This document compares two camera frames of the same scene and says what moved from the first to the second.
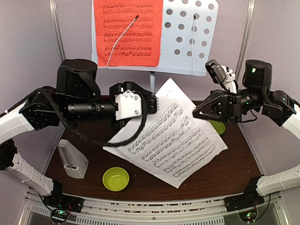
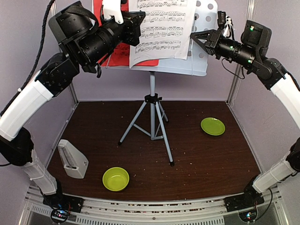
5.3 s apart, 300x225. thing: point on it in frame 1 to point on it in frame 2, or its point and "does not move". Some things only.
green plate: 219,127 does not move
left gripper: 128,86 to 134,18
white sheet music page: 175,144 to 166,31
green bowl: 115,179 does not move
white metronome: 75,164 does not move
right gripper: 227,105 to 213,36
